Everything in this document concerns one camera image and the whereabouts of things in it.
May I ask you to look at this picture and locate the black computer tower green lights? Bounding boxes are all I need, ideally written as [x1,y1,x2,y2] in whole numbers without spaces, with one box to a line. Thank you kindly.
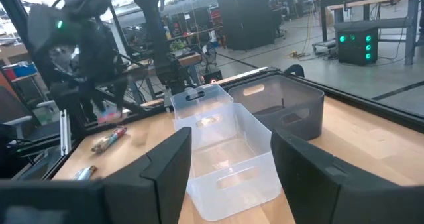
[335,27,379,66]

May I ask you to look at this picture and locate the black frame clamp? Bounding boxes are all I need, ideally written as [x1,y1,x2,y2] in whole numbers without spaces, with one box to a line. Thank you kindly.
[283,64,305,78]

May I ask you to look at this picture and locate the yellow floor cable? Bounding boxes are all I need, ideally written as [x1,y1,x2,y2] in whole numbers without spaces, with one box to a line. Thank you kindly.
[284,5,332,60]

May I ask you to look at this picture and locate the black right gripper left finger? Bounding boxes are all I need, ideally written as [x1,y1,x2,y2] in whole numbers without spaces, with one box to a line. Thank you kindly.
[101,127,193,224]

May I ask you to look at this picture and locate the black box red light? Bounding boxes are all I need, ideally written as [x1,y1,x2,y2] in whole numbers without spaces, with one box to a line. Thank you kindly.
[202,70,223,85]

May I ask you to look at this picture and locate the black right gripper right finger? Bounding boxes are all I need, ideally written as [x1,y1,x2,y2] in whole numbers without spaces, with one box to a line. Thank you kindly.
[270,127,424,224]

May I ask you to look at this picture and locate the green background plant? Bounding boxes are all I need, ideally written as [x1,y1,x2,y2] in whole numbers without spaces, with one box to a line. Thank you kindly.
[168,40,187,53]

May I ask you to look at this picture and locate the silver aluminium bracket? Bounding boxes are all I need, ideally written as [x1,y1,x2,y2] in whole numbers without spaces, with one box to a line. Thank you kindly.
[59,109,72,157]

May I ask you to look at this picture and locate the grey office chair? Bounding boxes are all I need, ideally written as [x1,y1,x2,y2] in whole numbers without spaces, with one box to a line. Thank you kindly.
[0,84,60,142]

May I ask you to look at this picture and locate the clear plastic bin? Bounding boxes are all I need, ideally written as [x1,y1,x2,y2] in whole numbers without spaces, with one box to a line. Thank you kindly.
[170,83,282,222]

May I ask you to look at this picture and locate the silver wrapped granola bar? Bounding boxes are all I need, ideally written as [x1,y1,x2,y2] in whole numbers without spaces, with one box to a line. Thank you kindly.
[71,165,99,182]

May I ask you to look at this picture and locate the blue storage bin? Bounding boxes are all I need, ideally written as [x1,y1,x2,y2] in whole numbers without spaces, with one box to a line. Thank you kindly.
[11,62,38,78]

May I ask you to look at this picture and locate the tall black cabinet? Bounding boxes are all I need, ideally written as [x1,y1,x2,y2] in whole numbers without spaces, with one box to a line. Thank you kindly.
[217,0,276,51]

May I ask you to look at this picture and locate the green red Chewy granola bar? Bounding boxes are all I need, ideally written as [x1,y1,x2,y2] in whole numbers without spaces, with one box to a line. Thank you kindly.
[91,126,129,154]

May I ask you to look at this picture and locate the wooden top metal workbench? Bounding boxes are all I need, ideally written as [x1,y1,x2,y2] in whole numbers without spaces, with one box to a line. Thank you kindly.
[319,0,424,66]

